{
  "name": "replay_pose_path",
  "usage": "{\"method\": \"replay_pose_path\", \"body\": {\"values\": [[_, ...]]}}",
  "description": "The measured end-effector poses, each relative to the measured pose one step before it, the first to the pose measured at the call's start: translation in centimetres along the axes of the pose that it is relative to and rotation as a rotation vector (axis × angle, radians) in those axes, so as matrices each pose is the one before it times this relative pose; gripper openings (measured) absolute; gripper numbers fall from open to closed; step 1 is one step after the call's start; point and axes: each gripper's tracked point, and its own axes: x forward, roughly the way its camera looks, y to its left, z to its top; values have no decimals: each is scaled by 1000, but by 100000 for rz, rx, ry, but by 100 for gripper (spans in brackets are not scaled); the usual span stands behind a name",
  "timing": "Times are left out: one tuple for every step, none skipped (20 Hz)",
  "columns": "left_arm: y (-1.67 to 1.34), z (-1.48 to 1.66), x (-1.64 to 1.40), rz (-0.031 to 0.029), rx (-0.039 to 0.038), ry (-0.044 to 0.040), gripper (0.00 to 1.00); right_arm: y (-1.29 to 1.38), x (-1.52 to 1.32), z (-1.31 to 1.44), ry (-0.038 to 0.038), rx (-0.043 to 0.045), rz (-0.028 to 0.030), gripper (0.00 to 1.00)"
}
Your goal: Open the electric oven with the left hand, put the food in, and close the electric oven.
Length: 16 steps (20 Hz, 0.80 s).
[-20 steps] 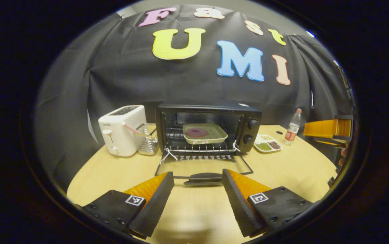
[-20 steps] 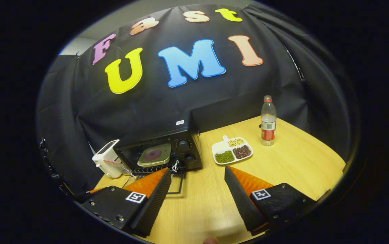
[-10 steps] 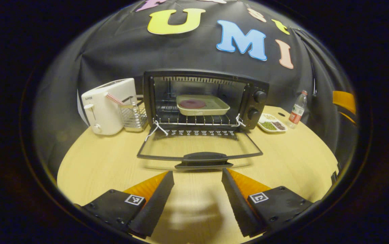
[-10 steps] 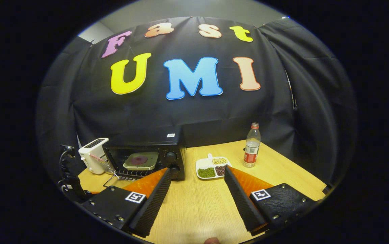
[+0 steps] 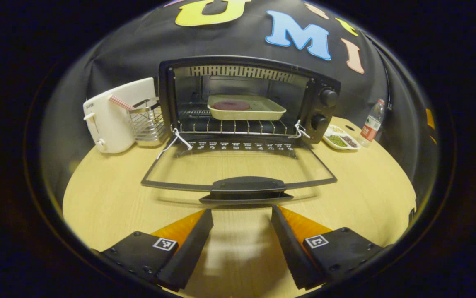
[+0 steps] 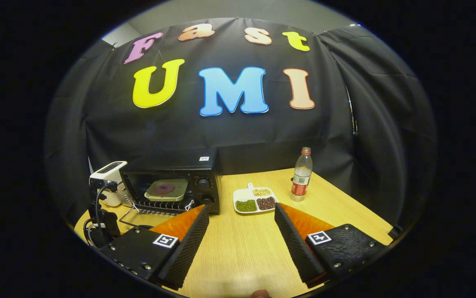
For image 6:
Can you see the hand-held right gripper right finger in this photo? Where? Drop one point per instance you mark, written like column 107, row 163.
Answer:
column 295, row 248

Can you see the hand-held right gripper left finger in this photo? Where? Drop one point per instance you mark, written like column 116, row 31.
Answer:
column 188, row 248

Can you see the cream square plate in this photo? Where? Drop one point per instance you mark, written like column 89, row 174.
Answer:
column 178, row 193

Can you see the pink round food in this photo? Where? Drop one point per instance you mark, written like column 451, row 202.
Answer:
column 164, row 189

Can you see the black electric oven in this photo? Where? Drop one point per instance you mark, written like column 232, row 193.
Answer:
column 171, row 159

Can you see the white toaster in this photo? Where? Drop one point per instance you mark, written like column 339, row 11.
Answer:
column 105, row 174

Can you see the clear plastic bottle red label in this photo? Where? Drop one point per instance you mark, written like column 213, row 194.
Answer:
column 301, row 182

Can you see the white divided plate with beans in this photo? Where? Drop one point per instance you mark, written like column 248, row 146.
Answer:
column 244, row 194

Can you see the black backdrop cloth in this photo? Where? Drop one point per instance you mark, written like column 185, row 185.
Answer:
column 221, row 132

